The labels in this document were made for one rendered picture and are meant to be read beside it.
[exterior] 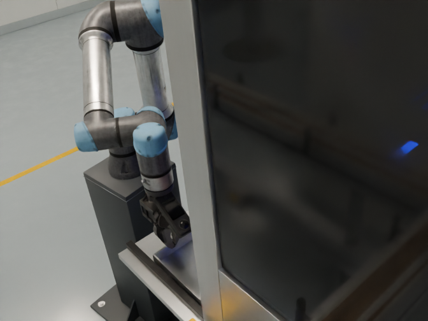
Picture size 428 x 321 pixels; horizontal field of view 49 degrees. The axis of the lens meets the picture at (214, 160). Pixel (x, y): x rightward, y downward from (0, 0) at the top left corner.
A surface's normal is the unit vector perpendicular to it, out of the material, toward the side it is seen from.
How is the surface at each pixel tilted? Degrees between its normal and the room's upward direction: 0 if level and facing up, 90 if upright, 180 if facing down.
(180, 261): 0
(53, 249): 0
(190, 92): 90
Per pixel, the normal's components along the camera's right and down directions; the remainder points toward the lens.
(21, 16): 0.65, 0.40
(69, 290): -0.07, -0.81
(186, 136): -0.75, 0.43
